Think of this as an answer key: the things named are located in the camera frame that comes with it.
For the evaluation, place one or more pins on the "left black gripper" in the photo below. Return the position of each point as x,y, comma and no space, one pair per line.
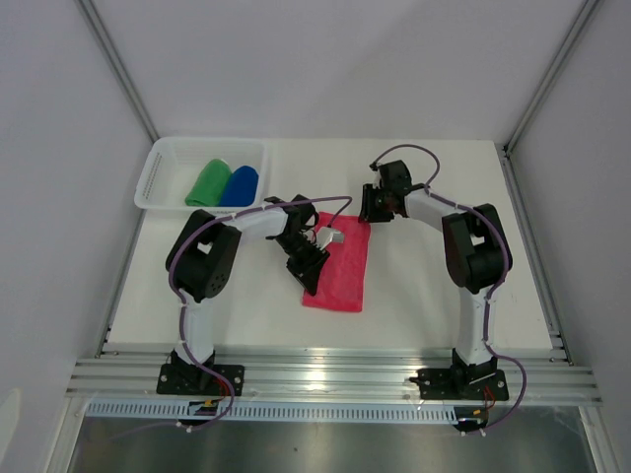
307,273

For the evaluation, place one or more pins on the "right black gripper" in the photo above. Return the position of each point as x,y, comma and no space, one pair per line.
368,213

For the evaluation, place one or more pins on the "pink towel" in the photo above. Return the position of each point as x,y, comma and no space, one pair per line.
342,279

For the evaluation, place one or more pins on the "blue towel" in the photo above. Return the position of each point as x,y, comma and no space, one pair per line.
241,188

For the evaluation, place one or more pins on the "green towel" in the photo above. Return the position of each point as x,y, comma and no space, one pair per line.
209,185

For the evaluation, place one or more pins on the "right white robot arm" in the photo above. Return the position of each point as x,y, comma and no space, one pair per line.
477,254

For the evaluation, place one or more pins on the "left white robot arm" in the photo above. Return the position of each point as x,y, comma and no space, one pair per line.
202,259

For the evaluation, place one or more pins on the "white plastic basket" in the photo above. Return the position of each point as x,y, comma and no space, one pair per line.
174,163

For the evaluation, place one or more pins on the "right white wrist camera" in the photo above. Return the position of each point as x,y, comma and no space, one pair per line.
376,168

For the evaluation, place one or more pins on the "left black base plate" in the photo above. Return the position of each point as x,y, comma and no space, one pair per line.
188,380

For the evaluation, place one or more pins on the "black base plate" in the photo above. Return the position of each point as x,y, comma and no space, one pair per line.
447,384
188,380

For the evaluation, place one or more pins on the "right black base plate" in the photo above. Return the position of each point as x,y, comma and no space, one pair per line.
447,384

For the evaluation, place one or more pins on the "aluminium front rail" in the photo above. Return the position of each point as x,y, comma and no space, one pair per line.
324,374

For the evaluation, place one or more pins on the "white slotted cable duct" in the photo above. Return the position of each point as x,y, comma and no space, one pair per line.
182,410

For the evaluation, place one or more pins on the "right aluminium corner post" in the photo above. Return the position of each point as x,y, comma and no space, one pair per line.
552,73

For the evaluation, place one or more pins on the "aluminium corner post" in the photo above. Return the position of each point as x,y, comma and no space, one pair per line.
116,64
552,73

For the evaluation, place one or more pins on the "left aluminium corner post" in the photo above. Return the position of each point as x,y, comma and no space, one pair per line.
116,64

